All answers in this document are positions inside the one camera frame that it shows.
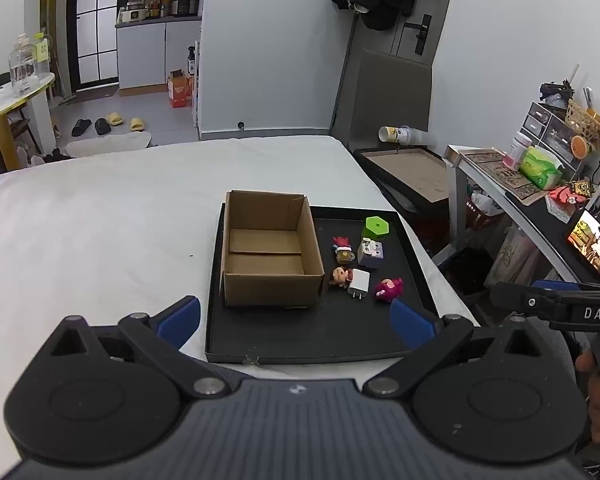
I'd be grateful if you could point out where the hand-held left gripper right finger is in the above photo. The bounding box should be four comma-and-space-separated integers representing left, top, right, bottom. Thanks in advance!
361, 298, 546, 401

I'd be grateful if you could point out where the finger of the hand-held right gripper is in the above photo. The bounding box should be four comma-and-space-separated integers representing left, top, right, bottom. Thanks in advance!
490, 281, 557, 319
531, 279, 581, 292

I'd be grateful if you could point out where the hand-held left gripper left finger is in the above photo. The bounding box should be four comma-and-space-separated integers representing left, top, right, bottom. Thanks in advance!
46, 295, 232, 401

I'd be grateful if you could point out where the pink figurine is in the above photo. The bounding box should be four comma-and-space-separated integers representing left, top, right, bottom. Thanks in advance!
373, 277, 405, 304

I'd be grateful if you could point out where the white charger plug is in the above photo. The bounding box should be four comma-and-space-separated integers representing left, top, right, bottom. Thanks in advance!
347, 268, 372, 301

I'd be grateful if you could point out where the rabbit cube toy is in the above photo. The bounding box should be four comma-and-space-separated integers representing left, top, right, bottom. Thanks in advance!
357, 238, 385, 268

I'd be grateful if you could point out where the brown-haired doll figurine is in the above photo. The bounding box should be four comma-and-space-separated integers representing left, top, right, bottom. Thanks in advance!
328, 265, 355, 289

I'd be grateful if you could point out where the cardboard box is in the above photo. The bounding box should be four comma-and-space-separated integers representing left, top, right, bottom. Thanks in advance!
219, 189, 326, 310

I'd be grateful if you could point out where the blue figurine with red hat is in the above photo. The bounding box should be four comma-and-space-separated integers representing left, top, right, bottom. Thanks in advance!
332, 235, 354, 265

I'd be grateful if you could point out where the green hexagonal box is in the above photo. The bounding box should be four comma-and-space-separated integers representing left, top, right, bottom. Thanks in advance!
361, 215, 392, 241

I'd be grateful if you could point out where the beige tote bag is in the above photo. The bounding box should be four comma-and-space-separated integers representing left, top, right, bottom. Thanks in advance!
484, 224, 536, 291

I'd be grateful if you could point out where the tablet screen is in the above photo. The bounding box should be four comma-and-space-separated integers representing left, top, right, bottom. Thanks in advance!
562, 207, 600, 281

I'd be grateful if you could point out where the red toy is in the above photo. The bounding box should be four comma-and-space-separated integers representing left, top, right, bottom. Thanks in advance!
549, 184, 584, 206

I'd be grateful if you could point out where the green wet wipes packet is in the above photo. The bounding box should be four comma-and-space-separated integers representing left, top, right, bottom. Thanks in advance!
518, 145, 564, 190

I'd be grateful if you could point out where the cardboard sheet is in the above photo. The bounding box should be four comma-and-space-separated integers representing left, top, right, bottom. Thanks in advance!
459, 148, 551, 206

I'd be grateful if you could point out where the black tray with cardboard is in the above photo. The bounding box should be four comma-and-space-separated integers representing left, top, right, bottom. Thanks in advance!
353, 145, 454, 221

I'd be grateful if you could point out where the grey drawer organizer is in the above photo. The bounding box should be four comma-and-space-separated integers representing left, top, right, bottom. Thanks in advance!
522, 101, 581, 171

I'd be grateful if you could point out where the wicker basket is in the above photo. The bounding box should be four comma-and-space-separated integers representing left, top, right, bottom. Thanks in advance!
564, 99, 600, 154

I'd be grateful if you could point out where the white floor mat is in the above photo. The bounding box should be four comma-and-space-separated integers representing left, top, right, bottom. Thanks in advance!
62, 131, 154, 159

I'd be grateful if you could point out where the grey chair back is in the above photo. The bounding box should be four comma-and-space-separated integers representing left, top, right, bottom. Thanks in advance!
332, 49, 434, 151

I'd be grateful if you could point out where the orange carton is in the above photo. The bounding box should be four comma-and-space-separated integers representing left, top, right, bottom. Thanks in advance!
167, 68, 195, 109

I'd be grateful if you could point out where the grey doormat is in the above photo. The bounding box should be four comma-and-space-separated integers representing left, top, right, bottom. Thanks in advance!
72, 85, 121, 104

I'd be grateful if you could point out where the white kitchen cabinet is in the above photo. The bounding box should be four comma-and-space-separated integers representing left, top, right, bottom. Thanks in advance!
114, 14, 204, 97

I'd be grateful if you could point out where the round table with yellow legs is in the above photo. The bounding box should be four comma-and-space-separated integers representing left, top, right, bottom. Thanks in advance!
0, 72, 56, 171

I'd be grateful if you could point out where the grey door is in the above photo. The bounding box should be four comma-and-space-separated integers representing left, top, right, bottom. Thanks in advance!
329, 0, 461, 136

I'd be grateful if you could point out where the clear water bottle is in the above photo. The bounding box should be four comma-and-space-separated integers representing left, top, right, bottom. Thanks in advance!
8, 33, 40, 96

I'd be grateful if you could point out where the black-framed glass door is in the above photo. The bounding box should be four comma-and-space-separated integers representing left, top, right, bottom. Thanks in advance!
67, 0, 121, 91

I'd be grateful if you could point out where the black desk with white frame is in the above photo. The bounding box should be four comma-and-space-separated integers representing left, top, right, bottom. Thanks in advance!
442, 143, 600, 286

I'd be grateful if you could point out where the black door lock handle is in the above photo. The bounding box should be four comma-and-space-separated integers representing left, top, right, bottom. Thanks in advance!
413, 13, 434, 56

